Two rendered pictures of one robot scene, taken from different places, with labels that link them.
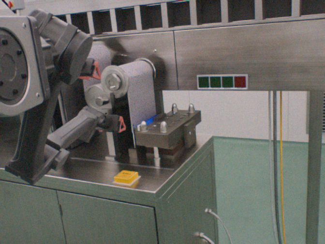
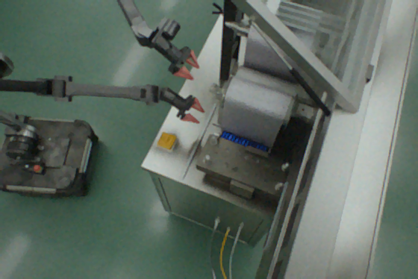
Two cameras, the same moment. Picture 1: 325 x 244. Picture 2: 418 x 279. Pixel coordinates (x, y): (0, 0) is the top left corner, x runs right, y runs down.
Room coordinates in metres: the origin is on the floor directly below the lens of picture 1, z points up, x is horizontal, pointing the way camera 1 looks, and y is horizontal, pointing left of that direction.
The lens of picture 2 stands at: (1.37, -0.55, 2.41)
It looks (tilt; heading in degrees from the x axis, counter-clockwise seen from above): 64 degrees down; 84
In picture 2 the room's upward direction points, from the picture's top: straight up
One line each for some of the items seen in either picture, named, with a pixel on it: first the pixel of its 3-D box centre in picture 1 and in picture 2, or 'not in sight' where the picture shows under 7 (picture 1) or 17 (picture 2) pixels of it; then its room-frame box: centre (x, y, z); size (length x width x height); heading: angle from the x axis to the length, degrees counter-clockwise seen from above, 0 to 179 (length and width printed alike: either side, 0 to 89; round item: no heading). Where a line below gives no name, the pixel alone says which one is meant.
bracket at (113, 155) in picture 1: (109, 126); (220, 106); (1.52, 0.25, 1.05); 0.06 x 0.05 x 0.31; 152
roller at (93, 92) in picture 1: (110, 92); (265, 88); (1.71, 0.24, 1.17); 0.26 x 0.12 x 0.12; 152
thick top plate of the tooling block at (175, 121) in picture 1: (170, 126); (245, 167); (1.60, -0.04, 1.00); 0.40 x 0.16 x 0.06; 152
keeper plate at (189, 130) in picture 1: (190, 133); (240, 189); (1.57, -0.13, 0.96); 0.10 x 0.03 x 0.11; 152
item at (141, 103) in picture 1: (143, 106); (248, 130); (1.62, 0.09, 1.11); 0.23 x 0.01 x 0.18; 152
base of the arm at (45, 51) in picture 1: (25, 59); not in sight; (0.54, 0.20, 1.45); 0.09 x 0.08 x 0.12; 80
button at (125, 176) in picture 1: (125, 176); (166, 140); (1.26, 0.16, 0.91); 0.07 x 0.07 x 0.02; 62
